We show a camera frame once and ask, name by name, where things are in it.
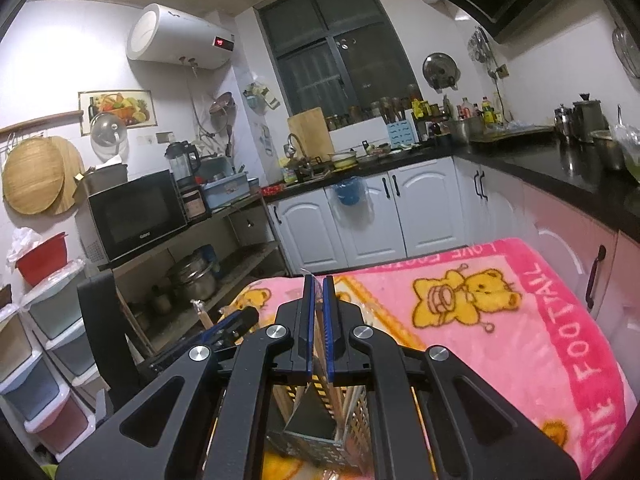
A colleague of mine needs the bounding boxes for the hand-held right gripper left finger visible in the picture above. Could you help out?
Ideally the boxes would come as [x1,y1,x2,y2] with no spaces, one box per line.
[55,275,317,480]

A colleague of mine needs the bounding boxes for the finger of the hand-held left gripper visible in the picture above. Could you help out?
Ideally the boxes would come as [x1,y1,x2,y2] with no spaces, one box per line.
[229,306,260,337]
[205,312,246,342]

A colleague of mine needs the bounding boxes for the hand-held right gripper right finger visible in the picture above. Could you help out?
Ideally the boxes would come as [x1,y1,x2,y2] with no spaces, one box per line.
[322,275,583,480]

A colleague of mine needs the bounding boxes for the dark green utensil holder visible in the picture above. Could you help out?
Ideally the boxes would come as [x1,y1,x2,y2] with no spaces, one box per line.
[265,375,373,468]

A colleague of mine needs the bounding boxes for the hanging metal utensils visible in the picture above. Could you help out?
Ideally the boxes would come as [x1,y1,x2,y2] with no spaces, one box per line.
[468,25,493,63]

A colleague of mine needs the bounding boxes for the stacked steel pots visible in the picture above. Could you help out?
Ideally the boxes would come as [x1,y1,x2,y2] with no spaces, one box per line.
[167,245,221,301]

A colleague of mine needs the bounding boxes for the red plastic basin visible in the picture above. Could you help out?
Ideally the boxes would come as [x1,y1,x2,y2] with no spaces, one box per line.
[15,232,69,286]

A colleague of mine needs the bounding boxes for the metal kitchen shelf rack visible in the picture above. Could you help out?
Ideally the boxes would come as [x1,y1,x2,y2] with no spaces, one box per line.
[97,192,291,361]

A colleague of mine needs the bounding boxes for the black microwave oven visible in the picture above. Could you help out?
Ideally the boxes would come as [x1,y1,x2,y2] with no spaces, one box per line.
[77,169,188,266]

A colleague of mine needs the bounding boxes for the white plastic bag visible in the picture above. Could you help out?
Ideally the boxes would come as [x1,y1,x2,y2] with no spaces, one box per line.
[7,227,41,261]

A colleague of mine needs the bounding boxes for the blue hanging bag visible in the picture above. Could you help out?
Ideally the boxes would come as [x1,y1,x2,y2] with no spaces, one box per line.
[334,178,362,207]

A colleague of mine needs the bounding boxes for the brown canister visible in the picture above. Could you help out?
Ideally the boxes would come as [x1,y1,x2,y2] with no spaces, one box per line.
[180,187,208,221]

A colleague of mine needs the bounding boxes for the blue dish rack box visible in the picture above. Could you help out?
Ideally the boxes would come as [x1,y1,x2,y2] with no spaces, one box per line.
[200,172,249,209]

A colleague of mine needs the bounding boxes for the grey metal box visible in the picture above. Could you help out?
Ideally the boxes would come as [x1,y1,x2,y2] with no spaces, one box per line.
[80,162,129,196]

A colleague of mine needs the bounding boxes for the round wooden board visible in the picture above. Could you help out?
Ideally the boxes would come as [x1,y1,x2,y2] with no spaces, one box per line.
[50,136,86,215]

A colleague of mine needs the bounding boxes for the white kitchen cabinets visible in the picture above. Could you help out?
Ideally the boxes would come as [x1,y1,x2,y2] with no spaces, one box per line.
[265,155,640,361]

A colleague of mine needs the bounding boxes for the round bamboo tray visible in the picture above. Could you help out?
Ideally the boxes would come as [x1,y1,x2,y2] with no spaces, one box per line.
[2,137,66,216]

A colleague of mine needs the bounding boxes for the printed pink blanket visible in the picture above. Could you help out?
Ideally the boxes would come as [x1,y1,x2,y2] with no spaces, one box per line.
[220,237,626,480]

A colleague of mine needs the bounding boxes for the wooden cutting board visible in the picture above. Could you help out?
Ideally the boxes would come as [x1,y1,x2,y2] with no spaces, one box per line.
[287,107,332,156]

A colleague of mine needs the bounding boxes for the hanging glass lid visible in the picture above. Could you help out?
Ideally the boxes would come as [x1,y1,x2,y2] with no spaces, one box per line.
[90,112,129,156]

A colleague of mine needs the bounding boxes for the row of spice jars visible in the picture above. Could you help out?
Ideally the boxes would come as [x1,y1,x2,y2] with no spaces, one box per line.
[325,95,441,128]

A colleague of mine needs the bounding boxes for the light blue knife block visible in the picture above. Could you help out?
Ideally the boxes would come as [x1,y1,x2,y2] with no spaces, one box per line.
[387,120,417,146]

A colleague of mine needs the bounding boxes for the hanging wok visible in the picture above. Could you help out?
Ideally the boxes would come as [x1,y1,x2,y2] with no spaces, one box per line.
[209,91,237,131]

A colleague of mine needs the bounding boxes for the steel pot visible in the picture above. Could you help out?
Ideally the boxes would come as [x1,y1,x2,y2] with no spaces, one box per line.
[450,117,486,143]

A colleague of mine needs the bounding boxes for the hanging metal pot lid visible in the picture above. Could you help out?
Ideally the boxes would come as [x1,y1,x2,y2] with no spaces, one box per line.
[422,51,461,90]

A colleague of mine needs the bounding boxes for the dark framed window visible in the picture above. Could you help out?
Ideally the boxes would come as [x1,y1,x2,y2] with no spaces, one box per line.
[255,0,418,118]

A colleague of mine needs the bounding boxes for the white water heater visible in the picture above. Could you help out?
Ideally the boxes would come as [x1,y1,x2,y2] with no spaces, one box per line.
[126,3,236,70]

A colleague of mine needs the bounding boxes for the small metal coffee pot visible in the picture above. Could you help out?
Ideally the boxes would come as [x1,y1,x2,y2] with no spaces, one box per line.
[554,105,576,141]

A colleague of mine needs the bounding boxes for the large metal kettle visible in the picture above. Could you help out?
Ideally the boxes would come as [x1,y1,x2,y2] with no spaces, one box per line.
[572,95,608,143]

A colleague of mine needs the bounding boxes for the clear bag of greens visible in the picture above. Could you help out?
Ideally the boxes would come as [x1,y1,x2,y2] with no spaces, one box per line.
[612,125,640,183]

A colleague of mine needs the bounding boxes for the wooden wall rail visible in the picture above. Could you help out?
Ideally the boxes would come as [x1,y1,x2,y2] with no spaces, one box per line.
[0,110,84,133]

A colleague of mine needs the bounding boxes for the fruit wall poster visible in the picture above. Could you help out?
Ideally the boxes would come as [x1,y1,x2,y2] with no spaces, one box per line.
[78,90,153,137]

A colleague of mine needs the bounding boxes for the wall-mounted cup holder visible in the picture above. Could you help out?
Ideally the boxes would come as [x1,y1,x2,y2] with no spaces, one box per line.
[243,82,281,111]

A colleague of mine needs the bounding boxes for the wall-hung glass lid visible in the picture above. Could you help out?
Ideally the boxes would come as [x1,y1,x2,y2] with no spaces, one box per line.
[612,25,640,78]

